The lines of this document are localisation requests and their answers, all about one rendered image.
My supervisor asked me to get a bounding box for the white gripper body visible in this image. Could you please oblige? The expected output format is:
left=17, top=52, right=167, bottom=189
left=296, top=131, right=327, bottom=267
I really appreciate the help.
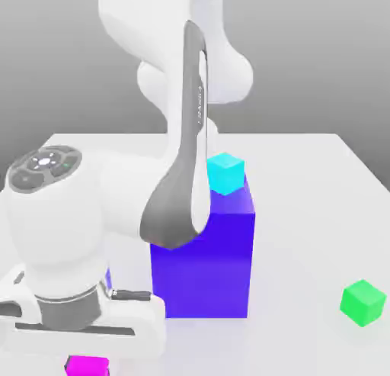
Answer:
left=0, top=294, right=168, bottom=365

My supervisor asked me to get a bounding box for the small magenta cube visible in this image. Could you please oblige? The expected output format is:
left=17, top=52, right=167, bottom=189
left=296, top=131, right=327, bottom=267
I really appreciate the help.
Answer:
left=64, top=355, right=110, bottom=376

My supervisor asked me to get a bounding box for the small cyan cube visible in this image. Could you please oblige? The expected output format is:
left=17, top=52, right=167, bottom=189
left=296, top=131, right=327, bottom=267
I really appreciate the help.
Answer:
left=206, top=152, right=246, bottom=197

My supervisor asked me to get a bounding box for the small green cube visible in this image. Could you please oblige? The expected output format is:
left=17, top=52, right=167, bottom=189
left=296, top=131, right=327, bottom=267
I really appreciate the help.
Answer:
left=339, top=278, right=388, bottom=328

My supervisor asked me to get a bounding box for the large blue box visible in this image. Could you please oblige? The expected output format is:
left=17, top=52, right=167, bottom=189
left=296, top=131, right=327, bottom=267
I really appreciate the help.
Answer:
left=104, top=172, right=256, bottom=320

